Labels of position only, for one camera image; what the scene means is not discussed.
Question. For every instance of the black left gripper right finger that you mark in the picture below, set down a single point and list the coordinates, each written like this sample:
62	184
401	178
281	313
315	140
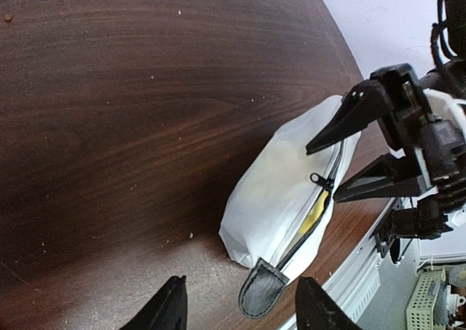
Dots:
315	310

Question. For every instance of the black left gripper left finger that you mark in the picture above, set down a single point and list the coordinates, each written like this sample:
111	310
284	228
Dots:
167	309

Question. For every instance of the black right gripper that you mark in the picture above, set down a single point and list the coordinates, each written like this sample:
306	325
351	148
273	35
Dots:
409	114

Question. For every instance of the yellow sponge block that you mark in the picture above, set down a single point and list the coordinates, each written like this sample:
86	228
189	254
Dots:
314	213

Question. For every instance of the beige perforated plastic basket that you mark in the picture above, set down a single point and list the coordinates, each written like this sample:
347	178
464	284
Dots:
427	308

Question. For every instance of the aluminium front rail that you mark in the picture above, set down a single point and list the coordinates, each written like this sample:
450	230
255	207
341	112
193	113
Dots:
374	290

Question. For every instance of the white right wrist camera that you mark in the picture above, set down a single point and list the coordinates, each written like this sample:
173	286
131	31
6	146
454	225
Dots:
450	108

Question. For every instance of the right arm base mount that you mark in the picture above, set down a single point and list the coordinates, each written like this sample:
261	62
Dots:
425	222

